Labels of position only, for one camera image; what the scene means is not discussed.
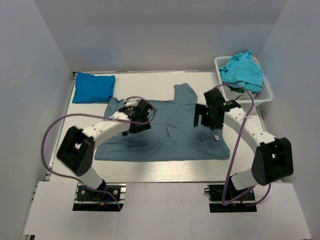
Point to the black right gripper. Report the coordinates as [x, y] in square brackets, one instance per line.
[200, 116]

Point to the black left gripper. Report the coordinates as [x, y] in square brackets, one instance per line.
[138, 124]

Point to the grey-blue t shirt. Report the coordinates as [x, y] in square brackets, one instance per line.
[171, 137]

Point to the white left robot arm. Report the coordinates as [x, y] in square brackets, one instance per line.
[77, 149]

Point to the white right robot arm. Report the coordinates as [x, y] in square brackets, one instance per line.
[273, 158]

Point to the green garment in basket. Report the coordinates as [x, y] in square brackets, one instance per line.
[238, 90]

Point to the crumpled turquoise t shirt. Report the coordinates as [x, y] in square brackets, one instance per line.
[241, 70]

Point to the folded bright blue t shirt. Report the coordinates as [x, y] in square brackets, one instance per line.
[91, 89]

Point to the white plastic basket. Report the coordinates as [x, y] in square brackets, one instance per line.
[264, 96]

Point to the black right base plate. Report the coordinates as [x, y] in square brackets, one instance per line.
[243, 204]

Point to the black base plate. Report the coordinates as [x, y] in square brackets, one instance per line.
[89, 201]
[243, 204]

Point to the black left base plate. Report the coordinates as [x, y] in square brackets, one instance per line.
[89, 201]

